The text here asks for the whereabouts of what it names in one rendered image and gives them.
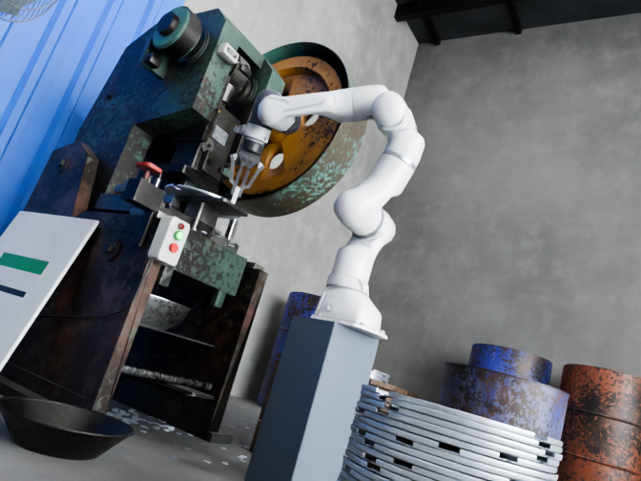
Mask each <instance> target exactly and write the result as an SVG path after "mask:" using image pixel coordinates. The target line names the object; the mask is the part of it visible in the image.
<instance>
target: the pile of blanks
mask: <svg viewBox="0 0 641 481"><path fill-rule="evenodd" d="M384 402H385V403H388V404H390V405H389V407H387V406H386V405H385V403H384ZM382 408H384V409H387V410H390V411H389V412H386V411H383V410H382ZM355 411H356V412H355V418H354V420H353V424H351V426H350V429H351V430H352V432H351V435H350V436H349V439H348V441H349V442H348V443H347V448H346V449H345V454H346V456H345V454H344V455H343V458H342V459H343V463H342V466H341V471H340V474H339V478H338V480H337V481H557V479H558V474H556V475H554V473H556V472H557V467H558V466H559V461H561V460H562V457H563V455H561V454H558V453H562V451H563V449H562V448H559V447H556V446H553V445H548V444H545V443H541V442H539V441H537V440H534V439H530V438H527V437H525V436H521V435H518V434H515V433H511V432H508V431H504V430H501V429H496V428H493V427H490V426H486V425H483V424H479V423H476V422H472V421H469V420H466V419H463V418H460V417H456V416H453V415H450V414H446V413H443V412H439V411H437V410H433V409H430V408H424V407H421V406H417V405H414V404H410V403H407V402H404V401H401V400H397V399H394V398H392V399H391V402H388V401H386V397H384V396H381V395H380V394H377V393H374V392H370V391H367V390H363V389H361V397H360V401H357V407H356V408H355ZM357 412H358V413H357ZM499 436H501V437H504V438H501V437H499ZM505 438H506V439H505ZM507 439H510V440H513V441H510V440H507ZM505 446H506V447H505ZM508 447H509V448H508ZM555 452H556V453H555ZM528 460H530V461H533V462H530V461H528ZM534 462H537V463H534Z"/></svg>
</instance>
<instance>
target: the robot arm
mask: <svg viewBox="0 0 641 481"><path fill-rule="evenodd" d="M301 115H322V116H326V117H328V118H330V119H333V120H335V121H337V122H339V123H349V122H360V121H365V120H369V119H373V120H375V122H376V124H377V126H378V129H379V131H380V132H382V134H383V135H384V136H385V138H386V139H387V140H388V143H387V146H386V148H385V150H384V151H383V153H382V155H381V156H380V158H379V160H378V161H377V163H376V164H375V166H374V168H373V169H372V171H371V172H370V174H369V176H368V177H367V178H366V179H364V180H363V181H362V182H361V183H360V184H359V185H357V186H356V187H354V188H351V189H348V190H345V191H343V192H342V193H341V194H339V195H338V196H337V198H336V200H335V202H334V212H335V214H336V215H337V217H338V219H339V220H340V222H341V224H343V225H344V226H345V227H347V228H348V229H349V230H351V231H352V237H351V239H350V241H349V242H348V243H347V244H346V245H345V246H344V247H341V248H340V249H339V250H338V252H337V256H336V258H335V262H334V265H333V269H332V272H331V274H330V275H329V277H328V280H327V283H326V288H325V289H324V291H323V293H322V295H321V298H320V301H319V304H318V306H317V309H316V311H315V314H314V315H313V314H312V316H311V318H312V319H319V320H325V321H330V322H336V323H338V324H342V325H345V326H347V327H350V328H352V329H355V330H357V331H360V332H361V333H364V334H366V335H369V336H371V337H374V338H378V339H385V340H387V336H386V335H384V331H382V330H381V321H382V315H381V313H380V312H379V310H378V309H377V308H376V306H375V305H374V304H373V303H372V302H371V301H370V299H369V290H368V280H369V277H370V273H371V270H372V266H373V263H374V260H375V259H376V257H377V255H378V253H379V251H380V250H381V249H382V248H383V246H384V245H385V244H387V243H389V242H390V241H392V239H393V237H394V235H395V224H394V222H393V220H392V219H391V218H390V216H389V215H388V213H386V212H385V211H384V210H383V209H382V207H383V206H384V205H385V204H386V203H387V202H388V201H389V199H390V198H391V197H396V196H398V195H399V194H401V193H402V191H403V189H404V187H405V186H406V184H407V183H408V182H409V180H410V178H411V176H412V175H413V173H414V171H415V169H416V167H417V165H418V163H419V161H420V159H421V156H422V153H423V150H424V139H423V138H422V137H421V136H420V134H419V133H417V125H416V123H415V121H414V118H413V114H412V113H411V111H410V109H408V107H407V106H406V104H405V102H404V101H403V99H402V98H401V97H400V96H399V95H398V94H396V93H393V92H391V91H390V92H389V91H388V90H387V89H386V87H385V86H383V85H366V86H360V87H354V88H348V89H342V90H336V91H331V92H322V93H314V94H300V95H292V96H281V94H280V93H279V92H276V91H273V90H262V91H261V92H259V93H258V96H257V99H256V101H255V103H254V106H253V108H252V111H251V116H250V118H249V120H248V121H247V124H244V125H239V126H236V127H235V129H234V131H235V132H236V133H238V134H240V135H243V136H246V138H245V139H243V142H242V144H241V147H240V150H239V151H238V153H237V154H233V155H230V158H231V170H230V179H229V181H230V182H231V183H232V184H233V188H232V191H231V195H233V198H232V200H231V202H233V203H234V204H235V203H236V200H237V197H239V198H240V197H241V194H242V192H243V189H249V188H250V186H251V185H252V183H253V182H254V180H255V179H256V177H257V176H258V174H259V172H260V171H262V170H263V169H264V166H263V165H262V164H261V163H260V156H261V153H262V151H263V148H264V147H263V143H266V144H267V142H268V139H269V137H270V135H271V131H272V130H273V129H275V130H276V131H278V132H280V133H282V134H284V135H291V134H293V133H294V132H296V131H297V130H298V129H299V127H300V123H301V117H300V116H301ZM237 157H238V160H239V163H240V166H239V169H238V174H237V177H236V179H235V181H233V177H234V168H235V160H236V159H237ZM257 164H258V169H257V170H256V172H255V173H254V175H253V176H252V178H251V180H250V181H249V183H248V184H247V185H245V183H246V180H247V178H248V175H249V173H250V170H251V168H253V167H254V166H256V165H257ZM243 166H246V167H247V170H246V173H245V176H244V179H243V181H242V183H241V186H240V187H238V186H237V185H238V180H239V177H240V175H241V172H242V169H243ZM380 330H381V332H380Z"/></svg>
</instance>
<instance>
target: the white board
mask: <svg viewBox="0 0 641 481"><path fill-rule="evenodd" d="M98 223H99V221H98V220H86V219H79V218H71V217H63V216H56V215H48V214H40V213H33V212H25V211H20V212H19V213H18V214H17V216H16V217H15V218H14V220H13V221H12V222H11V224H10V225H9V227H8V228H7V229H6V231H5V232H4V233H3V235H2V236H1V237H0V371H1V369H2V368H3V366H4V365H5V363H6V362H7V360H8V359H9V357H10V356H11V354H12V352H13V351H14V350H15V349H16V347H17V346H18V344H19V343H20V341H21V340H22V338H23V337H24V335H25V334H26V332H27V331H28V329H29V328H30V326H31V324H32V323H33V321H34V320H35V318H36V317H37V315H38V314H39V312H40V311H41V309H42V308H43V306H44V305H45V303H46V302H47V300H48V299H49V297H50V296H51V294H52V292H53V291H54V289H55V288H56V287H57V286H58V284H59V283H60V281H61V280H62V278H63V277H64V275H65V274H66V272H67V271H68V269H69V268H70V266H71V265H72V263H73V261H74V260H75V258H76V257H77V255H78V254H79V252H80V251H81V249H82V248H83V246H84V245H85V243H86V242H87V240H88V239H89V237H90V236H91V234H92V233H93V231H94V229H95V228H96V226H97V225H98Z"/></svg>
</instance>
